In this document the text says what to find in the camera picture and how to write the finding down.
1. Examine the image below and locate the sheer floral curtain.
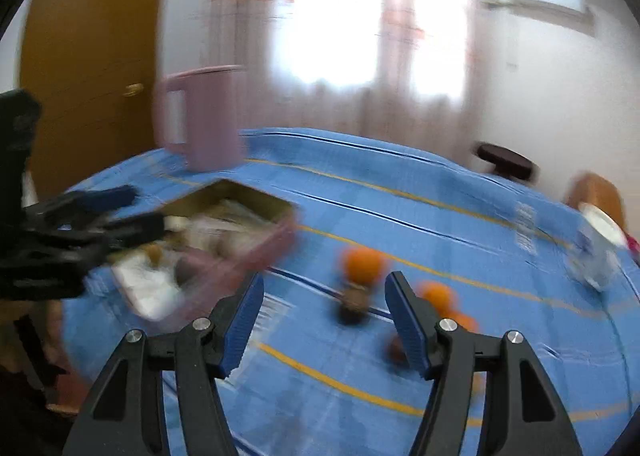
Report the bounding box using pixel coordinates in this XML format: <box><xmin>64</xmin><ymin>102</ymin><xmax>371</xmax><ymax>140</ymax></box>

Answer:
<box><xmin>200</xmin><ymin>0</ymin><xmax>481</xmax><ymax>147</ymax></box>

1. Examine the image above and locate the brown kiwi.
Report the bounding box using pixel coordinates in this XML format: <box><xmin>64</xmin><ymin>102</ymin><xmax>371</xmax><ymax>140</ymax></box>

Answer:
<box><xmin>336</xmin><ymin>283</ymin><xmax>373</xmax><ymax>326</ymax></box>

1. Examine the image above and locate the pink electric kettle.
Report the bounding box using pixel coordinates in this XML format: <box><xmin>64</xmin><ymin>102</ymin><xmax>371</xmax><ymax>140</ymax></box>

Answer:
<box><xmin>154</xmin><ymin>65</ymin><xmax>247</xmax><ymax>172</ymax></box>

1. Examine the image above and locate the brown wooden chair back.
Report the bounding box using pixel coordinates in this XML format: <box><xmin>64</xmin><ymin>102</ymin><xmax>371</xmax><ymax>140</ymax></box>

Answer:
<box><xmin>565</xmin><ymin>173</ymin><xmax>626</xmax><ymax>232</ymax></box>

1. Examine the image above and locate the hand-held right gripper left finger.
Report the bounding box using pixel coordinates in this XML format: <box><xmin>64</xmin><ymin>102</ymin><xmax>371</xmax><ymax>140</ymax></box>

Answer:
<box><xmin>62</xmin><ymin>272</ymin><xmax>265</xmax><ymax>456</ymax></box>

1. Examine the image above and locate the dark round stool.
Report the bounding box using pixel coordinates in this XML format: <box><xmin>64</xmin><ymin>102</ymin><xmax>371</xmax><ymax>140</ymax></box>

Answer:
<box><xmin>472</xmin><ymin>141</ymin><xmax>538</xmax><ymax>182</ymax></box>

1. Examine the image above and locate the white floral mug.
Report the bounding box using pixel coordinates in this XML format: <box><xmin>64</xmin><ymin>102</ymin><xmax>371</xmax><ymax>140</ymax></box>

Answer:
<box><xmin>565</xmin><ymin>203</ymin><xmax>628</xmax><ymax>292</ymax></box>

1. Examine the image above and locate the blue checked tablecloth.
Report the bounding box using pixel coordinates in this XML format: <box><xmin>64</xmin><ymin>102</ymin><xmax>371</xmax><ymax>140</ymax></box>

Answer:
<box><xmin>60</xmin><ymin>126</ymin><xmax>640</xmax><ymax>456</ymax></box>

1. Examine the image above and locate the brown wooden door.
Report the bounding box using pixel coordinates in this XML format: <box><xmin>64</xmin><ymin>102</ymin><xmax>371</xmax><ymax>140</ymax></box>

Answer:
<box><xmin>19</xmin><ymin>0</ymin><xmax>173</xmax><ymax>197</ymax></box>

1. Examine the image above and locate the pink floral tin box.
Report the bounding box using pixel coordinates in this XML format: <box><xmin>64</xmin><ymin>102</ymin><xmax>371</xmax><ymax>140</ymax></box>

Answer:
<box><xmin>110</xmin><ymin>179</ymin><xmax>301</xmax><ymax>322</ymax></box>

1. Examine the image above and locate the large orange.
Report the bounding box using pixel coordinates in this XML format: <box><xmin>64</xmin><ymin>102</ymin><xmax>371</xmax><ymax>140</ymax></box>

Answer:
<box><xmin>340</xmin><ymin>246</ymin><xmax>388</xmax><ymax>287</ymax></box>

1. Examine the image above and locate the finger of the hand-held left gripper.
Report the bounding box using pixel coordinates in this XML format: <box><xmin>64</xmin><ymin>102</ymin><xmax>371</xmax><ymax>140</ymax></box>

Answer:
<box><xmin>22</xmin><ymin>185</ymin><xmax>140</xmax><ymax>226</ymax></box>
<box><xmin>30</xmin><ymin>213</ymin><xmax>168</xmax><ymax>269</ymax></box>

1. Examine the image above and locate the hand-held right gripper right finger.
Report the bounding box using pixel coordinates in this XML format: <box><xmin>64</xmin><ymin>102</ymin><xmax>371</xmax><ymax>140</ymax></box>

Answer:
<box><xmin>384</xmin><ymin>271</ymin><xmax>583</xmax><ymax>456</ymax></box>

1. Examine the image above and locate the small orange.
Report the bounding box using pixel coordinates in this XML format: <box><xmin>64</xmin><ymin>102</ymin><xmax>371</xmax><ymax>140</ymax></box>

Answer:
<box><xmin>445</xmin><ymin>311</ymin><xmax>478</xmax><ymax>337</ymax></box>
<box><xmin>417</xmin><ymin>281</ymin><xmax>456</xmax><ymax>314</ymax></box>

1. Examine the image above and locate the white paper packet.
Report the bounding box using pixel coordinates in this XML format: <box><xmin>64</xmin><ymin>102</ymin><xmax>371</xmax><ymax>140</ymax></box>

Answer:
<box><xmin>170</xmin><ymin>199</ymin><xmax>281</xmax><ymax>247</ymax></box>

